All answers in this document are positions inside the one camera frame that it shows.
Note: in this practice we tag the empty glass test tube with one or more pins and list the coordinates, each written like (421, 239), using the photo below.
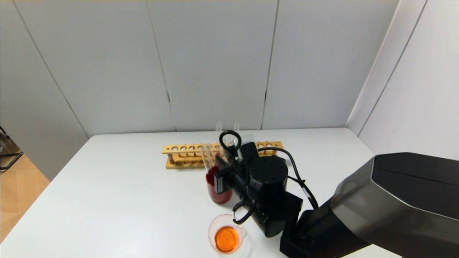
(205, 157)

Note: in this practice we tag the wooden test tube rack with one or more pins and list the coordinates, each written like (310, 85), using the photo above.
(183, 157)

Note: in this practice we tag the test tube with orange pigment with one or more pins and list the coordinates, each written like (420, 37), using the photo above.
(218, 129)

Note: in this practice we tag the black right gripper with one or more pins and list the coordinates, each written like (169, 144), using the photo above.
(221, 182)

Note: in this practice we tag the black metal chair frame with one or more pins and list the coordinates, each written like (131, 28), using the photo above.
(10, 157)

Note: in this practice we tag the clear glass beaker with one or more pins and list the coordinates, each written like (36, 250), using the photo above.
(227, 238)

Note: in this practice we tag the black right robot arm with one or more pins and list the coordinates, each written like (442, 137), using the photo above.
(358, 208)

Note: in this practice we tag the dark red plastic cup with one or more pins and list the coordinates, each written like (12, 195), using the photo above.
(214, 193)

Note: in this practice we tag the test tube with blue pigment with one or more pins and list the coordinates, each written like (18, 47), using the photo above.
(236, 126)

